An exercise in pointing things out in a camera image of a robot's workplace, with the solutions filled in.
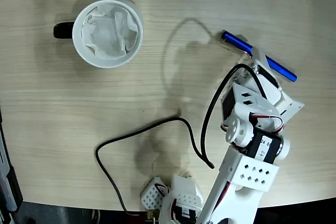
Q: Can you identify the grey black metal rack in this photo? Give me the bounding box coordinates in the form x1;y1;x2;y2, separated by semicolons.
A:
0;108;24;214

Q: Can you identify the brass fitting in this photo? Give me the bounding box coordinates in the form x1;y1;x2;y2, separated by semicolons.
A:
145;209;160;221

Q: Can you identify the black camera cable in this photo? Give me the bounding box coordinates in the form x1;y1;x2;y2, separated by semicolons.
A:
95;63;267;217

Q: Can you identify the gripper camera with white mount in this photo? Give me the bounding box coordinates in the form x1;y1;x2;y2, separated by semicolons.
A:
274;89;305;124

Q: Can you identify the crumpled white paper tissue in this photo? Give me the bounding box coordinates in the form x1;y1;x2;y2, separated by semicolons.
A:
80;5;139;60

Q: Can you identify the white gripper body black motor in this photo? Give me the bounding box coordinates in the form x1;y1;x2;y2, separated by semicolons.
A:
256;64;285;108

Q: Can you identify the blue pen with metal clip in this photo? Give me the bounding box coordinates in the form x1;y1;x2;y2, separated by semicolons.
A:
221;30;298;82

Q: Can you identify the white mug with black handle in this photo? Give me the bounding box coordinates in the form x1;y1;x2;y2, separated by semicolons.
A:
53;0;144;69

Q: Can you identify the red white servo wire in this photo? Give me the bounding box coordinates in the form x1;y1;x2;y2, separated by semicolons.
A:
249;112;286;133

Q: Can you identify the red black servo wire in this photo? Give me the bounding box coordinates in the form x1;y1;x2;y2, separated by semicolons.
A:
154;183;169;196

